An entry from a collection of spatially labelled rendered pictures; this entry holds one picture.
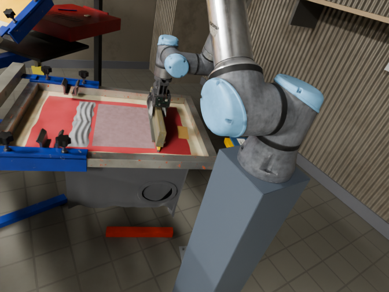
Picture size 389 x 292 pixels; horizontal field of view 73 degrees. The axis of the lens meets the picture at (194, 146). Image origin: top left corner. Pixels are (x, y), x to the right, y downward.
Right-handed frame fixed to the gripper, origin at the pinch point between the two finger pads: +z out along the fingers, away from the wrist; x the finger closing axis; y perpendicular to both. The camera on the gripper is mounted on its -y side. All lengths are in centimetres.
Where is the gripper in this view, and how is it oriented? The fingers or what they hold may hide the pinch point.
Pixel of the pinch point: (156, 116)
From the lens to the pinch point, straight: 120.4
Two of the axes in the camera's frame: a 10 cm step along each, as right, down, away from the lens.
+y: 2.1, 6.2, -7.6
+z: -2.1, 7.9, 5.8
